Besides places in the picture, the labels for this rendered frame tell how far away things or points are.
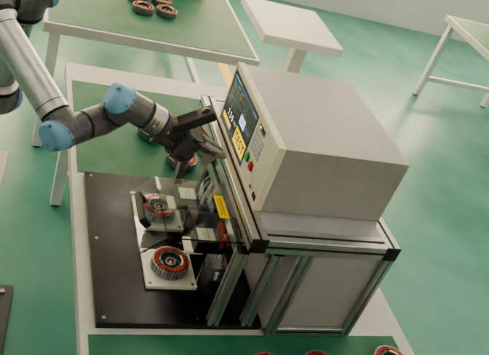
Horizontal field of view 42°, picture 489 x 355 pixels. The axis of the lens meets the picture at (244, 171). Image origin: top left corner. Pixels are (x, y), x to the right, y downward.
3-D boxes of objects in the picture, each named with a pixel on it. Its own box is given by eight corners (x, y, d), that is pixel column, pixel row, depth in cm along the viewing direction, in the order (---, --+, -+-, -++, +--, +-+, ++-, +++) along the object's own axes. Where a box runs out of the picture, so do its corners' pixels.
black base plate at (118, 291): (94, 328, 165) (96, 322, 164) (83, 176, 213) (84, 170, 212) (259, 329, 183) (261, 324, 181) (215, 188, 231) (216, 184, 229)
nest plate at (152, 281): (145, 288, 179) (146, 285, 178) (139, 250, 190) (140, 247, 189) (196, 290, 184) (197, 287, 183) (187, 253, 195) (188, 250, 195)
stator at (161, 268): (150, 280, 180) (154, 270, 178) (148, 252, 189) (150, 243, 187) (188, 283, 184) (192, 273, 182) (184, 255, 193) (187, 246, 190)
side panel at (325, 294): (264, 335, 182) (305, 256, 164) (261, 326, 184) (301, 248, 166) (348, 336, 192) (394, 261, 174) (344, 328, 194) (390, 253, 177)
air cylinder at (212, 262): (207, 281, 189) (212, 268, 186) (203, 262, 194) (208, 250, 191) (223, 281, 191) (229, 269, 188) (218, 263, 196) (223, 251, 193)
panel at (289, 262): (262, 327, 181) (299, 253, 164) (215, 182, 230) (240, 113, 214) (265, 327, 181) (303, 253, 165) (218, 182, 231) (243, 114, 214)
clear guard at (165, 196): (139, 253, 155) (145, 236, 152) (129, 190, 173) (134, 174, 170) (260, 260, 167) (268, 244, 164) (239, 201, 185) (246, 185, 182)
